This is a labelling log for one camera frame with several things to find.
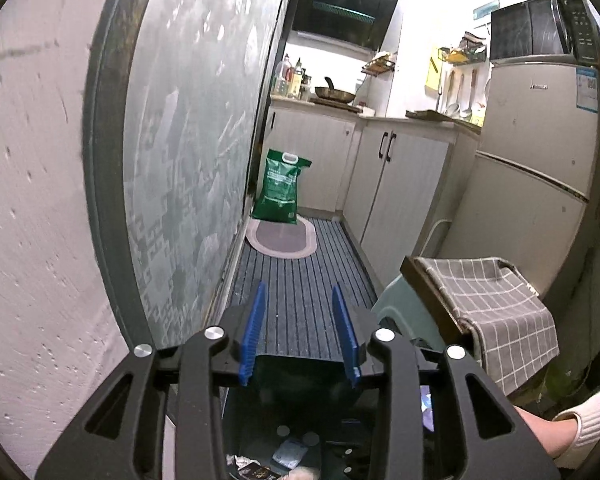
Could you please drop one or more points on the oval pink floor mat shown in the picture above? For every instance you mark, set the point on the oval pink floor mat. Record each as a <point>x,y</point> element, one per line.
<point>282,240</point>

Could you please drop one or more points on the white slipper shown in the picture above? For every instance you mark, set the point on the white slipper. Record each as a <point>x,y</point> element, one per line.
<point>587,417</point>

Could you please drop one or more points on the teal plastic stool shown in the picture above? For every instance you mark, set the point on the teal plastic stool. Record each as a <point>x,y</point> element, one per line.
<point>400,303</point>

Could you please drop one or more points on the frying pan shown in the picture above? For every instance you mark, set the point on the frying pan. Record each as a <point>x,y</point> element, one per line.
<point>331,93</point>

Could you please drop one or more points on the striped blue floor runner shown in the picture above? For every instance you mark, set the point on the striped blue floor runner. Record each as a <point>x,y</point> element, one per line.
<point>299,319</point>

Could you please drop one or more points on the condiment bottles group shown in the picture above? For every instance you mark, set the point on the condiment bottles group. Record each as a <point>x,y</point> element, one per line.
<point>291,80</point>

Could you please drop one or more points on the blue white tissue pack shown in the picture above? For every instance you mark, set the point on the blue white tissue pack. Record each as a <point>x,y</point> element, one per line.
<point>290,453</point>

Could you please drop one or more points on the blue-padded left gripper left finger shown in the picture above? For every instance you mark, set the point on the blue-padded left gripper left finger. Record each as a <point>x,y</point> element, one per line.
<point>243,324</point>

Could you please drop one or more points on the white kitchen cabinet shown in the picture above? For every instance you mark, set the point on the white kitchen cabinet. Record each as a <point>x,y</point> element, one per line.
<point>395,183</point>

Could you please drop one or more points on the white refrigerator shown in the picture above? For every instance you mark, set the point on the white refrigerator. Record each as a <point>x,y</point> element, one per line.
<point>530,185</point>

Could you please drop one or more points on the green rice bag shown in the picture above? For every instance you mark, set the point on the green rice bag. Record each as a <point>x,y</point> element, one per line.
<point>277,201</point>

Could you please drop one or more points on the black range hood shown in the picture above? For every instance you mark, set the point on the black range hood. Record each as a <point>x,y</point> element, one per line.
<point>362,23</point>

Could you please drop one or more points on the black microwave oven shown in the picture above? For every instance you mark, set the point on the black microwave oven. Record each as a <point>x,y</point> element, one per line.
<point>549,28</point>

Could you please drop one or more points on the grey checked tablecloth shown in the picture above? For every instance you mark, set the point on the grey checked tablecloth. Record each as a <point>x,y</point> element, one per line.
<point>514,334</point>

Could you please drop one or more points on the wooden cutting board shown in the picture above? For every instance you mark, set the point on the wooden cutting board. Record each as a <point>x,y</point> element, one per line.
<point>433,116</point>

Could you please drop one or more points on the black snack bag box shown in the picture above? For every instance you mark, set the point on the black snack bag box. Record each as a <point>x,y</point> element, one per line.
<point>254,471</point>

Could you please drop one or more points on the dark teal trash bin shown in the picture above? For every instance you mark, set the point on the dark teal trash bin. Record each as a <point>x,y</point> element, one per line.
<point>351,433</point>

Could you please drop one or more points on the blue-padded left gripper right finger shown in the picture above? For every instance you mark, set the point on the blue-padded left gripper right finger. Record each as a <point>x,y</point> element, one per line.
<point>354,328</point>

